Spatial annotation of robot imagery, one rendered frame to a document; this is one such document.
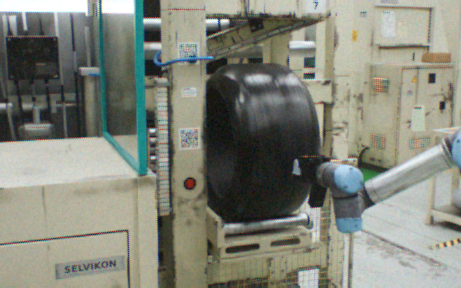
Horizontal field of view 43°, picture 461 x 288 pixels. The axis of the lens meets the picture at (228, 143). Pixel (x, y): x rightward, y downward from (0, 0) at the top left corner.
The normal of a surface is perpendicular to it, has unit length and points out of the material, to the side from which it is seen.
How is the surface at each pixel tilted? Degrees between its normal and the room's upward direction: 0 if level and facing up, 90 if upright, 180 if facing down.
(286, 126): 70
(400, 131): 90
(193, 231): 90
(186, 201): 90
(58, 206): 90
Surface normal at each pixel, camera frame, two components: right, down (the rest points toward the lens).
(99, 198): 0.34, 0.17
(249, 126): -0.40, -0.11
